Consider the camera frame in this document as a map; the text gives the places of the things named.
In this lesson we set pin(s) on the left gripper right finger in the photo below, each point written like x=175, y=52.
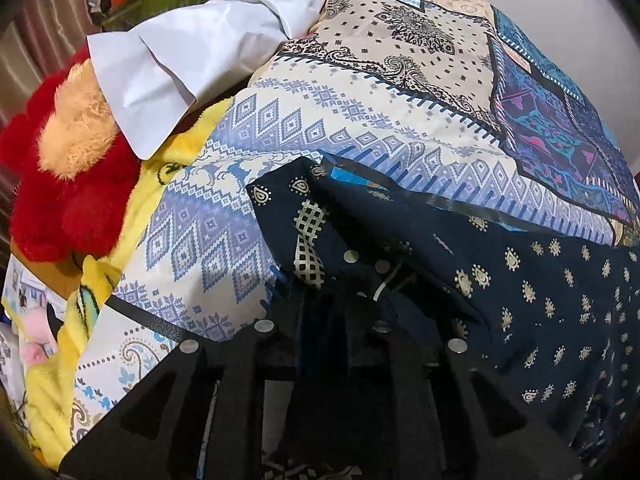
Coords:
x=457, y=419

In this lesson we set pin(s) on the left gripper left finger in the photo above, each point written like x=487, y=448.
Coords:
x=197, y=414

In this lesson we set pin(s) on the navy patterned hooded sweater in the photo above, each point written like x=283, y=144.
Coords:
x=556, y=317

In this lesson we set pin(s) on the yellow blanket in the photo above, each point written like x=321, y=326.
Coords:
x=49, y=380

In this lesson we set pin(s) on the red plush toy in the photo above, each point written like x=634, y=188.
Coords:
x=75, y=168

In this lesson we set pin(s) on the blue patchwork quilt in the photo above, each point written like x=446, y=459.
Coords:
x=445, y=97

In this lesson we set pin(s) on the white pillow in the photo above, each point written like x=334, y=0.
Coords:
x=160, y=70

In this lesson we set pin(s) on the striped red beige curtain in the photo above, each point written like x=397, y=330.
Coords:
x=38, y=37

